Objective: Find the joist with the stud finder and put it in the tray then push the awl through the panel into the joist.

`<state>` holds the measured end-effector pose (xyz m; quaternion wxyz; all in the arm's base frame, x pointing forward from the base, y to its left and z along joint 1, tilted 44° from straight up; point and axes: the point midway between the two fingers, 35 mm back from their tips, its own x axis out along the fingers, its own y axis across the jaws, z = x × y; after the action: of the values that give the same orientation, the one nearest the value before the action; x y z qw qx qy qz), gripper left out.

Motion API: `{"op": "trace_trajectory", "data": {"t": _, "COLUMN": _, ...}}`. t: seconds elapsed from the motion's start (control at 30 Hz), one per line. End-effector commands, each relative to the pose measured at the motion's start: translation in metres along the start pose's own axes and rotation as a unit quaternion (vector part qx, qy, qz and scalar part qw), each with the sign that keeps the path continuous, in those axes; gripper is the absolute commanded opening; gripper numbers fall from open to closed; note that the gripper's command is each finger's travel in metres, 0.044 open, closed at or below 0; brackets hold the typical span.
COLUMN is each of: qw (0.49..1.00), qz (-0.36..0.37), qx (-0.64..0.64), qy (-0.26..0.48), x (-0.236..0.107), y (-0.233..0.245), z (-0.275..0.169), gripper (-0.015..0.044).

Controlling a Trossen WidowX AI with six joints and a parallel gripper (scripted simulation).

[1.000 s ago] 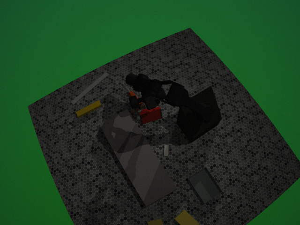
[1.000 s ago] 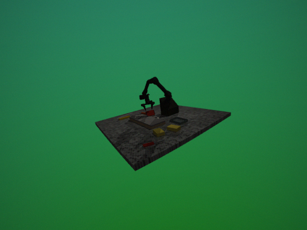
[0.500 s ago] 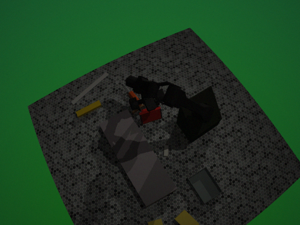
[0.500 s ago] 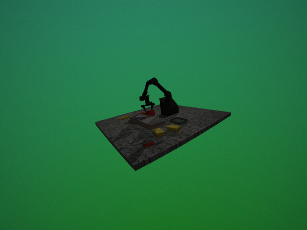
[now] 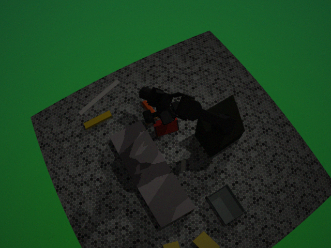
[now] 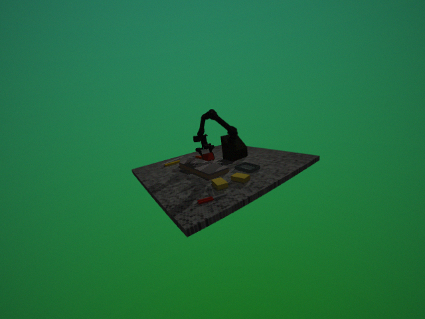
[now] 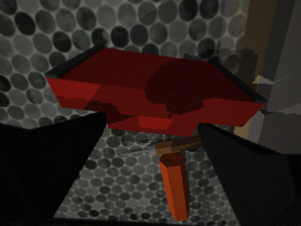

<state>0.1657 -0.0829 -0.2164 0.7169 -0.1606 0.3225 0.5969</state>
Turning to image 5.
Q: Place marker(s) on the olive yellow rectangular bar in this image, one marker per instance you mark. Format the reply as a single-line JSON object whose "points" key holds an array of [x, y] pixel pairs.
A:
{"points": [[96, 120]]}

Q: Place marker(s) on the grey rectangular panel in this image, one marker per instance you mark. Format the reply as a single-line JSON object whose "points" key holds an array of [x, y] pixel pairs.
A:
{"points": [[153, 177]]}

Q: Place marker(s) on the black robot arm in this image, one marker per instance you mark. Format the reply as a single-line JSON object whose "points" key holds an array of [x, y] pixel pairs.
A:
{"points": [[187, 108]]}

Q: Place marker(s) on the orange hexagonal prism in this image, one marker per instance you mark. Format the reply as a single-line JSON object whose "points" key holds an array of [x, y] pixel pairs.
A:
{"points": [[146, 106]]}

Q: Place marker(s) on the yellow rectangular block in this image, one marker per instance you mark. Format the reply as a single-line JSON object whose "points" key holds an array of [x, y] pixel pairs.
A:
{"points": [[204, 241], [171, 245]]}

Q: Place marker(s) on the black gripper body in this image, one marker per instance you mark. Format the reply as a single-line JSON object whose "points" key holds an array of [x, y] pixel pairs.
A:
{"points": [[148, 116]]}

